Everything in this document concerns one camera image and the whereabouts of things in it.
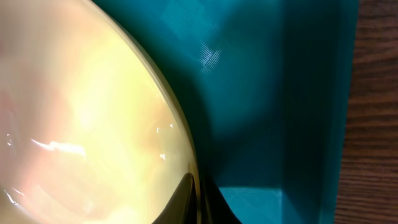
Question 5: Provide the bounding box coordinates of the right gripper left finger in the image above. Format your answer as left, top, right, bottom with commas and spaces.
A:
153, 173, 197, 224

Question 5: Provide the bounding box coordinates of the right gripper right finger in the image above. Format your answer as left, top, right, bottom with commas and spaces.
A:
201, 177, 242, 224

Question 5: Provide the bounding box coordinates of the yellow-green plate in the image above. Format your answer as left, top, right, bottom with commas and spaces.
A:
1, 0, 202, 223

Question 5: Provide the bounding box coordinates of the teal plastic serving tray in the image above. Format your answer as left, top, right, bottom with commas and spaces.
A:
96, 0, 359, 223

